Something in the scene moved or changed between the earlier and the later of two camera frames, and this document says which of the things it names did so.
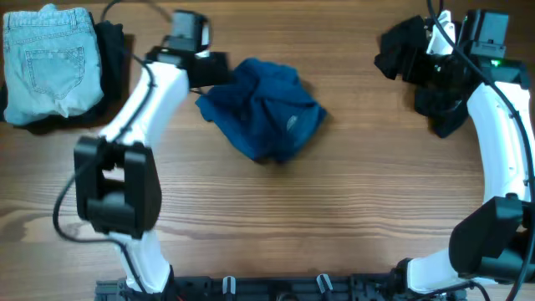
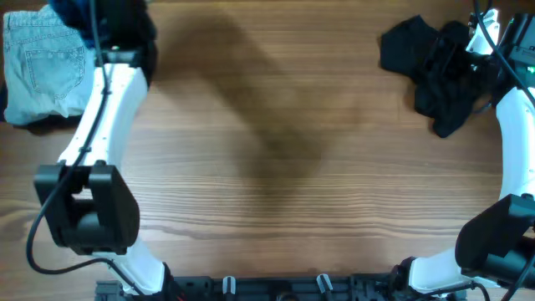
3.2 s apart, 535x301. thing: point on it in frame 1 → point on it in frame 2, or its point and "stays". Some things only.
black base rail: (279, 288) stays
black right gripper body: (406, 61) → (448, 63)
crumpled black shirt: (400, 53) stays
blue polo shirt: (268, 107) → (78, 14)
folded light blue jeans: (51, 63) stays
